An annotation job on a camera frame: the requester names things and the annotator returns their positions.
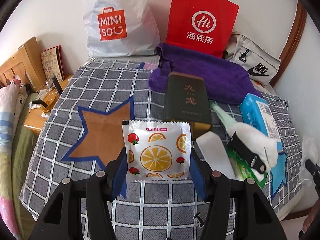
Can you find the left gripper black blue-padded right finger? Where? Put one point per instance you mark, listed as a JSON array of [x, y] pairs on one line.
[[254, 218]]

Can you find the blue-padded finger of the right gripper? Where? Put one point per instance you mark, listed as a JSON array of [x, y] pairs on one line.
[[314, 171]]

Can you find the colourful quilt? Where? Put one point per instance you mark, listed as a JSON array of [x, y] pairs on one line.
[[17, 144]]

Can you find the red paper shopping bag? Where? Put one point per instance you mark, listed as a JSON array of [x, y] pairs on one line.
[[201, 25]]

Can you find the grey checkered cloth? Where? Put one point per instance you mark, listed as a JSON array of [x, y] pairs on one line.
[[84, 133]]

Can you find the blue tissue pack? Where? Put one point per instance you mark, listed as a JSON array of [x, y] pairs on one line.
[[257, 113]]

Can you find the purple towel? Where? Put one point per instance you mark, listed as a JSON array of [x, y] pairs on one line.
[[225, 81]]

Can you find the clear drawstring pouch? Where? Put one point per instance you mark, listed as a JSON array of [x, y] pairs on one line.
[[309, 151]]

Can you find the wooden nightstand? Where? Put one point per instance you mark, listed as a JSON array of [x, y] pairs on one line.
[[36, 119]]

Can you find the framed picture book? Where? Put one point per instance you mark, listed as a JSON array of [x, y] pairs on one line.
[[52, 63]]

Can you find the green tissue packet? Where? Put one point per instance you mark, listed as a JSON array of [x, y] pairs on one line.
[[242, 170]]

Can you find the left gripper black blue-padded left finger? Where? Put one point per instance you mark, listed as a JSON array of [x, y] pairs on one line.
[[61, 216]]

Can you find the glass amber teapot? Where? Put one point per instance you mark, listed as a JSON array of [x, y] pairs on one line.
[[49, 97]]

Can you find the dark green tea tin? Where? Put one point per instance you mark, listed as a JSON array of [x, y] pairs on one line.
[[186, 100]]

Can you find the fruit print wipe packet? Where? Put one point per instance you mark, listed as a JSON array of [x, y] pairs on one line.
[[157, 150]]

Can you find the white Miniso plastic bag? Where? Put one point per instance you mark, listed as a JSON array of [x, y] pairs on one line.
[[119, 28]]

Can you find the wooden headboard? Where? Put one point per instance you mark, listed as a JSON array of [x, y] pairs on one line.
[[25, 65]]

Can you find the white foam sponge block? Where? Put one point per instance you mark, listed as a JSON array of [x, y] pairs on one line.
[[215, 154]]

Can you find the grey Nike waist bag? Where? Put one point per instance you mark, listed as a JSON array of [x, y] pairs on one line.
[[260, 64]]

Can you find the person's hand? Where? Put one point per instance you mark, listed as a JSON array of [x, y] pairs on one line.
[[307, 222]]

